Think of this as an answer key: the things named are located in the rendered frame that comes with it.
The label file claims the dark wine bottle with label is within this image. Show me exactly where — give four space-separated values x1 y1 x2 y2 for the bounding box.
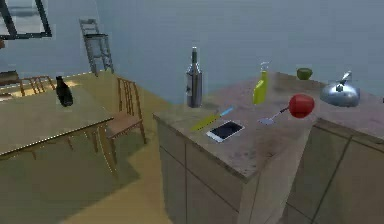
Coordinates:
185 46 204 109

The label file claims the yellow-green spray bottle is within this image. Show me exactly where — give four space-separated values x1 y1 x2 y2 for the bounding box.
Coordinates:
252 61 271 106

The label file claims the black squat bottle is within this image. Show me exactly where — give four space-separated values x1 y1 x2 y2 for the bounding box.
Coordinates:
55 75 74 108

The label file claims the white smartphone with dark screen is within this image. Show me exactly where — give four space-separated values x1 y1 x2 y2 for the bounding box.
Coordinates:
205 119 246 144

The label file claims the brown wooden chair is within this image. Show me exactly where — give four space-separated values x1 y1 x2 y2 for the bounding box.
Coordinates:
18 75 56 97
105 77 148 145

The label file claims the beige kitchen counter cabinet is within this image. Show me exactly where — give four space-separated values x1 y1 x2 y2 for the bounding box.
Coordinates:
152 71 384 224

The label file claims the red apple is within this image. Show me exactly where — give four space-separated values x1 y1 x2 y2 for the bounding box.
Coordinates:
288 93 316 119

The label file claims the green apple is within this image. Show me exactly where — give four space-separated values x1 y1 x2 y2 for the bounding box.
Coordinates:
296 67 314 81

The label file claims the silver metal kettle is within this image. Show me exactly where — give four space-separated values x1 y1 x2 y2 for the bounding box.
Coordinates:
319 70 361 108

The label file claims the wooden dining table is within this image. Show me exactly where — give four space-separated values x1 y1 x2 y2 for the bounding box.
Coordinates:
0 87 120 179

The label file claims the black framed window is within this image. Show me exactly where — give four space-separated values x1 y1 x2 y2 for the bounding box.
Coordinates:
0 0 53 41

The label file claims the yellow knife with blue handle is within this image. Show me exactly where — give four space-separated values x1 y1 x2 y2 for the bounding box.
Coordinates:
189 105 235 132

